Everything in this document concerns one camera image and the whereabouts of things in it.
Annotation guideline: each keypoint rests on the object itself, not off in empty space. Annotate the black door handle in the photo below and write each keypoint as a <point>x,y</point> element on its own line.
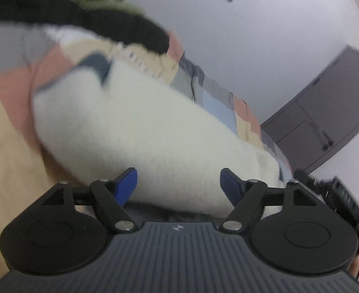
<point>329,141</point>

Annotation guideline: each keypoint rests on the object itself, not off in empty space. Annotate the black puffer jacket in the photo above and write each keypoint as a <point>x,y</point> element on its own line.
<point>118,26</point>

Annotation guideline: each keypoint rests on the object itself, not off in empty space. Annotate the patchwork bed quilt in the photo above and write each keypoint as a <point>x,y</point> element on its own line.
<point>31,56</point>

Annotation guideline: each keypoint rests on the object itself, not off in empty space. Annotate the cream striped fleece sweater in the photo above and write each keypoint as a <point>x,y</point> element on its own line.
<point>103,117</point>

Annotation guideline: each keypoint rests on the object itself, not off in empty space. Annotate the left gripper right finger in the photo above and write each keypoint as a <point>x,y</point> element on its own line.
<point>246,198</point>

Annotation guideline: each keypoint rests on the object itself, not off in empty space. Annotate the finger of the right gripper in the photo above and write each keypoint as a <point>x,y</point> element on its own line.
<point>310,182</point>

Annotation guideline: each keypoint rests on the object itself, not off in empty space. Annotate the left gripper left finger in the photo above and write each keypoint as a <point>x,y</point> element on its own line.
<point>109,198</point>

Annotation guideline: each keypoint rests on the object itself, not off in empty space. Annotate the grey door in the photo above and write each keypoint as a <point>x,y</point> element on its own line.
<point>329,103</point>

